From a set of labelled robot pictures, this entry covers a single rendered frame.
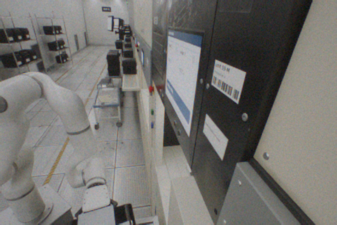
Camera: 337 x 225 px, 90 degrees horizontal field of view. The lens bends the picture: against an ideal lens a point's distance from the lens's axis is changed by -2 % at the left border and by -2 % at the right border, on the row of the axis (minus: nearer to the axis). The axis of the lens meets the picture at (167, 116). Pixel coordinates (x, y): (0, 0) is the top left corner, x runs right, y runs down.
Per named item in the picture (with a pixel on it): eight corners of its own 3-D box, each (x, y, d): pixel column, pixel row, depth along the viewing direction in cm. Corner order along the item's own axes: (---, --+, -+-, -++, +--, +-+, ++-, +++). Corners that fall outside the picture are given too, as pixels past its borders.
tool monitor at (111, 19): (108, 35, 359) (106, 15, 341) (132, 36, 369) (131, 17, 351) (106, 36, 324) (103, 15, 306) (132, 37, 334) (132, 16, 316)
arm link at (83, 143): (42, 140, 60) (71, 195, 75) (89, 129, 65) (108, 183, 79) (47, 127, 67) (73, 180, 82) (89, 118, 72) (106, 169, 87)
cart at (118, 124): (99, 106, 376) (96, 85, 353) (123, 104, 389) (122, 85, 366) (94, 130, 294) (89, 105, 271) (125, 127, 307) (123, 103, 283)
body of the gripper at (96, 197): (109, 190, 77) (112, 212, 68) (85, 196, 73) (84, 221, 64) (107, 178, 73) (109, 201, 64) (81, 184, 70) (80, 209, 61)
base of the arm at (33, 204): (4, 216, 89) (-12, 193, 80) (43, 191, 103) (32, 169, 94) (19, 239, 80) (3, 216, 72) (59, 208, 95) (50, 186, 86)
